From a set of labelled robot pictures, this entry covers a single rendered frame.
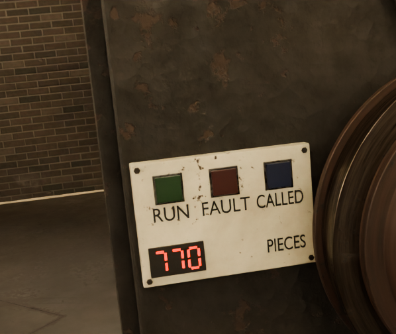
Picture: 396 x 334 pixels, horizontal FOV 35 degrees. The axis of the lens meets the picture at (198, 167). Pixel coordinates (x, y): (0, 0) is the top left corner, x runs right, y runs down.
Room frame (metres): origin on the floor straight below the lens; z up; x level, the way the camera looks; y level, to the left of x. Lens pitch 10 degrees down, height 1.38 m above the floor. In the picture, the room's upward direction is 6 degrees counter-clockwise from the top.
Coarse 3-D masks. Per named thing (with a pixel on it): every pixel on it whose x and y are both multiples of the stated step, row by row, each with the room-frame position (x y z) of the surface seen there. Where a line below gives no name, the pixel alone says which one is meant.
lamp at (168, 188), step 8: (168, 176) 0.85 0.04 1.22; (176, 176) 0.85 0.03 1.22; (160, 184) 0.84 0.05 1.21; (168, 184) 0.84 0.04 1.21; (176, 184) 0.85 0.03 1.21; (160, 192) 0.84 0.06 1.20; (168, 192) 0.84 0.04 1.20; (176, 192) 0.85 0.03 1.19; (160, 200) 0.84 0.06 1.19; (168, 200) 0.84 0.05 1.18; (176, 200) 0.85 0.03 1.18
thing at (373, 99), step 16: (384, 96) 0.83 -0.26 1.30; (368, 112) 0.82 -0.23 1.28; (352, 128) 0.82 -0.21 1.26; (336, 144) 0.82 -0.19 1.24; (336, 160) 0.82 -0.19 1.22; (320, 192) 0.81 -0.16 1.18; (320, 208) 0.81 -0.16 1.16; (320, 224) 0.81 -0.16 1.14; (320, 240) 0.81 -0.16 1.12; (320, 256) 0.81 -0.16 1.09; (320, 272) 0.81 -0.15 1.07; (336, 304) 0.81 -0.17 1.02
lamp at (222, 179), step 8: (232, 168) 0.86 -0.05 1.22; (216, 176) 0.85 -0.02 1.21; (224, 176) 0.86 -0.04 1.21; (232, 176) 0.86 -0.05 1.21; (216, 184) 0.85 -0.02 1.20; (224, 184) 0.86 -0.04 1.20; (232, 184) 0.86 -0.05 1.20; (216, 192) 0.85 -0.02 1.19; (224, 192) 0.86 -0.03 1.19; (232, 192) 0.86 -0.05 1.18
